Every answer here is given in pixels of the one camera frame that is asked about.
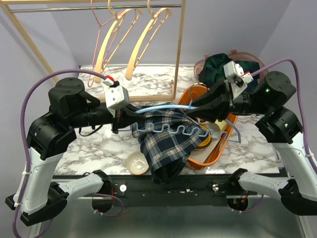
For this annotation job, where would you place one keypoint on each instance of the pink wire hanger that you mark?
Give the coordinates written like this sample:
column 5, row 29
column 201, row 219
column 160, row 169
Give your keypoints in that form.
column 100, row 25

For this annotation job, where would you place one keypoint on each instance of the white bowl on table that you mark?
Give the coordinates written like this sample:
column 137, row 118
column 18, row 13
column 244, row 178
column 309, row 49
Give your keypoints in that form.
column 136, row 163

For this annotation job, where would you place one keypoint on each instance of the wooden clothes rack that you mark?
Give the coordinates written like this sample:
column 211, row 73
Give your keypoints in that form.
column 154, row 10

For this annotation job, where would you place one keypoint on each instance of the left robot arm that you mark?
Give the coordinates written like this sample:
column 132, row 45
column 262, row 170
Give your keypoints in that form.
column 39, row 198

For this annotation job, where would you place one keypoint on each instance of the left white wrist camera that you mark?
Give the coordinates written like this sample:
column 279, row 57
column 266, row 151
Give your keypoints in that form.
column 116, row 96

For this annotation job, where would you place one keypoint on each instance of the navy beige plaid skirt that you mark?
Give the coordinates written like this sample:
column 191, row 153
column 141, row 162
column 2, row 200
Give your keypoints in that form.
column 167, row 137

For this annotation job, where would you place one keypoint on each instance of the orange plastic bin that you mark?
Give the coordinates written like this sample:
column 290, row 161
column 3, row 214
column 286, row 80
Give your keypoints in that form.
column 194, row 92

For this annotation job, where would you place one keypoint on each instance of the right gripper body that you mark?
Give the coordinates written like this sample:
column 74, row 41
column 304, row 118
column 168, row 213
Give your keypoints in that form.
column 239, row 103

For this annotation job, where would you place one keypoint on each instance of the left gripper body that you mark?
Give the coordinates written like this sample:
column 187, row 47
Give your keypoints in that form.
column 116, row 121

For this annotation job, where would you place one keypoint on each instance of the yellow bowl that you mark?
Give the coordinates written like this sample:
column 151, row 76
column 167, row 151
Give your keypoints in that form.
column 206, row 142

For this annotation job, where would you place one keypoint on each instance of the pale yellow cup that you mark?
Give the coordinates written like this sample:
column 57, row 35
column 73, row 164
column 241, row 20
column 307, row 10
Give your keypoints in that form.
column 218, row 127

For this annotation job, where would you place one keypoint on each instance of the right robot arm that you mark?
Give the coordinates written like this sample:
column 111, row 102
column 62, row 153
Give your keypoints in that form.
column 280, row 127

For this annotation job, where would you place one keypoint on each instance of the white plate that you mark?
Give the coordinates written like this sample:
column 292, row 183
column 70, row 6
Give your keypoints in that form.
column 200, row 155

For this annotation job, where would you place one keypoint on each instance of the green plaid skirt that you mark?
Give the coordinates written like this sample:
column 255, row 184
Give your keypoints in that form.
column 213, row 68

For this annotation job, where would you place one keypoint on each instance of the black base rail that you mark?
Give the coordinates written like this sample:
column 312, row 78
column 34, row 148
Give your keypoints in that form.
column 186, row 190

